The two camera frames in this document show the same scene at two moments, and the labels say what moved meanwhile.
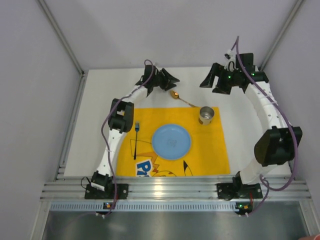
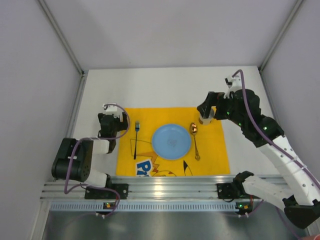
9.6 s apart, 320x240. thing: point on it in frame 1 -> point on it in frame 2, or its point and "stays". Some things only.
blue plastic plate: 171,142 stays
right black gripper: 221,78 -> 214,99
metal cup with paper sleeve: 206,114 stays
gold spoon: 175,95 -> 194,129
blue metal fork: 137,128 stays
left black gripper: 161,78 -> 107,122
